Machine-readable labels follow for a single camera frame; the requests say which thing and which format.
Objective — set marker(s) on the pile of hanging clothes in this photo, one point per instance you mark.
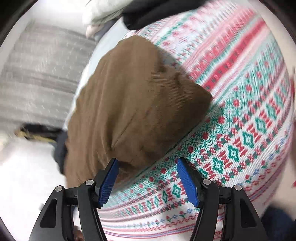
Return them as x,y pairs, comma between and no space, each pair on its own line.
38,132

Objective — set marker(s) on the grey dotted curtain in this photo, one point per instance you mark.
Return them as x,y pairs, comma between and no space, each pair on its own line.
41,75

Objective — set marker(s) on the patterned red green bedspread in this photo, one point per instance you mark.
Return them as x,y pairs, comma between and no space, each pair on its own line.
227,48

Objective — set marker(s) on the stacked pillows and bedding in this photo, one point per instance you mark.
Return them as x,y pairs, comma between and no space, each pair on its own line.
97,13

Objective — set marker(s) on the brown corduroy coat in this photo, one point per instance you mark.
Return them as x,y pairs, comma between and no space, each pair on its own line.
133,108

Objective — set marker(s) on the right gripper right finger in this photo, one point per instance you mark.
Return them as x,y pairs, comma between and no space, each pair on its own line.
240,220

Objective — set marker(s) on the dark quilted jacket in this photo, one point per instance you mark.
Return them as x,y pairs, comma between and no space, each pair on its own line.
60,151

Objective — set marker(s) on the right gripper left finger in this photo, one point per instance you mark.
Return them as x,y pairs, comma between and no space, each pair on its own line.
55,221

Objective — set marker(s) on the black folded garment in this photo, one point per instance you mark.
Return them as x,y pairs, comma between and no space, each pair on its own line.
139,14

